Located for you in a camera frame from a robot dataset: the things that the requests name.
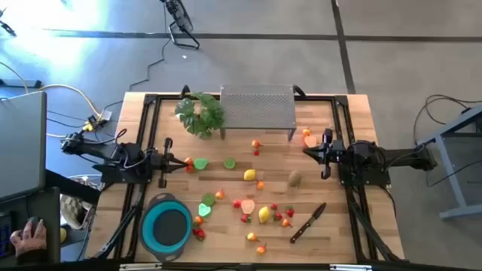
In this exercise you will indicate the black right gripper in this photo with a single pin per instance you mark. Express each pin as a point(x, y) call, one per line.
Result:
point(333, 154)

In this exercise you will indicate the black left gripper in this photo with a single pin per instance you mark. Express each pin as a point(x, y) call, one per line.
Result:
point(165, 162)

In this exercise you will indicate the green toy fruit half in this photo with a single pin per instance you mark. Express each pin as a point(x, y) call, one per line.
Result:
point(200, 163)
point(204, 210)

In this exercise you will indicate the brown whole toy kiwi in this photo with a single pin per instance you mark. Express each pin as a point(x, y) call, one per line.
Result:
point(294, 178)

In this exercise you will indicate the orange toy pear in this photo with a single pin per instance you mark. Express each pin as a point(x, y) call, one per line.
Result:
point(256, 143)
point(251, 236)
point(220, 194)
point(198, 220)
point(261, 249)
point(285, 223)

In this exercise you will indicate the blue grey collapsible colander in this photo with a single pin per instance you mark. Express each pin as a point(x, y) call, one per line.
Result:
point(167, 227)

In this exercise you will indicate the small orange toy fruit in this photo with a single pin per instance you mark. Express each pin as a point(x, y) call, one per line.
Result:
point(188, 161)
point(306, 131)
point(260, 185)

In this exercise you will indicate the black kitchen knife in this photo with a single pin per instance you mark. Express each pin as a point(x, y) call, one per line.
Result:
point(307, 225)

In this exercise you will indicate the yellow toy lemon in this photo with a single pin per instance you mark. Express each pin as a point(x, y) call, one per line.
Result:
point(249, 175)
point(264, 214)

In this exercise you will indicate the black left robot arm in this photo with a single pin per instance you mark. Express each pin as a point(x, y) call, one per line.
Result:
point(128, 158)

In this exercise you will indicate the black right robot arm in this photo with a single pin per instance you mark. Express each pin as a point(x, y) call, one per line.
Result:
point(399, 156)

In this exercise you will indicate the person's forearm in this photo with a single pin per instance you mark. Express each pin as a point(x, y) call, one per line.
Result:
point(32, 256)

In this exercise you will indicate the green plant in white pot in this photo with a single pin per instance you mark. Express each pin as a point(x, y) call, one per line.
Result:
point(201, 116)

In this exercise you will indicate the red toy pear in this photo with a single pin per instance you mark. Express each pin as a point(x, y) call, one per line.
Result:
point(236, 204)

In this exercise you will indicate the grey perforated metal shelf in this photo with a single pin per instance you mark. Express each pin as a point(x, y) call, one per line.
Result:
point(256, 107)

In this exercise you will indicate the white power adapter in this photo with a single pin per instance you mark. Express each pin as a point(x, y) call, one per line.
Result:
point(106, 114)

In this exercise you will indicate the yellow power plug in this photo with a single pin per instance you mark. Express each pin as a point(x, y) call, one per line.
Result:
point(88, 126)

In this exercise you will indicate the checkered bag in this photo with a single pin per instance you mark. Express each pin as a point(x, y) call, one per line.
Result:
point(75, 212)

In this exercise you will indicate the yellow round object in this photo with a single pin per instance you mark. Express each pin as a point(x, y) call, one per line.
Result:
point(63, 235)

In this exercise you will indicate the black desk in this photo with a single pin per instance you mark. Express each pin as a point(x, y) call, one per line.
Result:
point(50, 211)

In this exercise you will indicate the black floor fan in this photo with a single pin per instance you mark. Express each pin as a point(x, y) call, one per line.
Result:
point(180, 17)

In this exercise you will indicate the black computer mouse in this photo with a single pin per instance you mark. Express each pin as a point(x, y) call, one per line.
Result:
point(36, 221)

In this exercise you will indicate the person's hand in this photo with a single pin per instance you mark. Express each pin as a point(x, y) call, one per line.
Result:
point(28, 237)

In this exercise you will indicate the black keyboard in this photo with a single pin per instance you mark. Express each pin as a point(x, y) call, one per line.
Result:
point(5, 237)

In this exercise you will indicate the black stand foot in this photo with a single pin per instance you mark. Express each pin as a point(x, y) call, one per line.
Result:
point(8, 29)

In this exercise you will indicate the black curved bracket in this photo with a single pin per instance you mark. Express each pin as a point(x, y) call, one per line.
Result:
point(184, 90)
point(302, 91)

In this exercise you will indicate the silver bracket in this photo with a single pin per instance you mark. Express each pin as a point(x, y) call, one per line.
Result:
point(350, 267)
point(141, 267)

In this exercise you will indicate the grey metal table frame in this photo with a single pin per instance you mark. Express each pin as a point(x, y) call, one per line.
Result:
point(452, 177)

